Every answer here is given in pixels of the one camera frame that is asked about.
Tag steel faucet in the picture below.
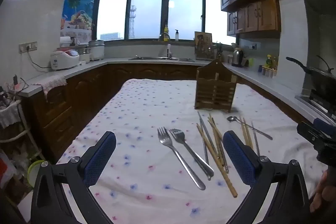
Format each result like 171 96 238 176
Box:
159 32 174 59

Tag black wok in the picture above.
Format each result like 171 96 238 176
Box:
286 55 336 98

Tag steel electric kettle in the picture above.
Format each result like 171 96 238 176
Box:
231 47 244 68

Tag black power cable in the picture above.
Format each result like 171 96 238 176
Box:
25 48 53 69

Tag fruit and palm wall poster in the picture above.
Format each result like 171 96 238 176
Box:
60 0 96 45

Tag steel kitchen sink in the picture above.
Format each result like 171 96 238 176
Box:
129 55 195 62

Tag green lidded container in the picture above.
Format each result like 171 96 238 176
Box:
28 160 44 185

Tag wooden utensil holder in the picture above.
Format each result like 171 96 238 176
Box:
194 59 237 113

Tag white lace cloth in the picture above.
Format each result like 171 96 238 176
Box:
39 74 67 102

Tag large steel fork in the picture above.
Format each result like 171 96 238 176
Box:
157 127 206 191

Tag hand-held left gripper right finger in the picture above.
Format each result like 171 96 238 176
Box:
223 130 311 224

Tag wooden base cabinets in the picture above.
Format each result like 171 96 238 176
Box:
20 63 315 164

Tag paper towel roll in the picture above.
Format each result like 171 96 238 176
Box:
60 35 72 49

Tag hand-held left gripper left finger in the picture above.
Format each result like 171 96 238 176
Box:
31 131 117 224

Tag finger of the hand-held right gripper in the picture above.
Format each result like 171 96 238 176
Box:
297 122 332 146
314 118 336 133

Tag wooden cutting board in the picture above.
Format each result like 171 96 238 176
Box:
194 31 213 60

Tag gas stove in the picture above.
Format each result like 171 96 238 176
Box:
295 93 336 119

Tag dish rack with utensils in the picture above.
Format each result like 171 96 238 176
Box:
196 42 223 62

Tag row of spice jars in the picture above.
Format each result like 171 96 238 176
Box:
259 65 277 78

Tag kitchen window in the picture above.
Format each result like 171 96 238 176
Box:
96 0 238 43

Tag floral white tablecloth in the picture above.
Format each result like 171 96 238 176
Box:
56 78 328 224

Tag wooden chopstick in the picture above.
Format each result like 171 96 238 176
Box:
243 117 255 149
239 117 250 147
196 123 238 198
208 114 229 174
211 117 226 161

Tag white storage rack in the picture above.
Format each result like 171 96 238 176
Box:
0 98 44 174

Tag white and red rice cooker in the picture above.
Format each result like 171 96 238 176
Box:
50 48 80 72

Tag small steel fork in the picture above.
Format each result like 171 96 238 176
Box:
169 128 214 181

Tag cooking oil bottles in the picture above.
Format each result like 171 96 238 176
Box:
265 54 279 69

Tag wall socket strip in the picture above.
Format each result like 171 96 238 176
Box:
18 41 38 53

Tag steel rice cooker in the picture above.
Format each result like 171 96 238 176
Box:
88 39 105 61

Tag steel spoon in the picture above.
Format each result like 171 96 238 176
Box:
226 116 273 141

